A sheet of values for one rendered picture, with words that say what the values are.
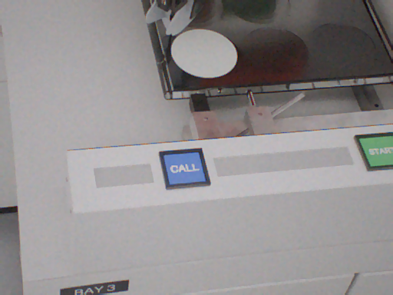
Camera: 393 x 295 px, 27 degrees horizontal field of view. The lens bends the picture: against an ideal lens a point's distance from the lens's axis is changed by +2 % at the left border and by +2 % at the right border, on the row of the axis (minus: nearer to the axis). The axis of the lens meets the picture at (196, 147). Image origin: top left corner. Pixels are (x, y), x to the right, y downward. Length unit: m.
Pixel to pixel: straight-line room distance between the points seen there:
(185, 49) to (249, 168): 0.28
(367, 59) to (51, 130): 0.49
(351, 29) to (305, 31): 0.08
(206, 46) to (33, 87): 0.27
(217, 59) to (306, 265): 0.33
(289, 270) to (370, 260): 0.12
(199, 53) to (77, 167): 0.32
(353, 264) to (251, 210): 0.25
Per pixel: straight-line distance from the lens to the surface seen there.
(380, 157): 1.05
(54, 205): 1.11
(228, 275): 1.13
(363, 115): 1.21
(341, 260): 1.17
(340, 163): 1.04
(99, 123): 1.20
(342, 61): 1.25
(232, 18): 1.27
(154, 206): 0.94
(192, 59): 1.19
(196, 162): 0.98
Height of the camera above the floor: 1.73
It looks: 51 degrees down
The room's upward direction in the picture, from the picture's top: 11 degrees clockwise
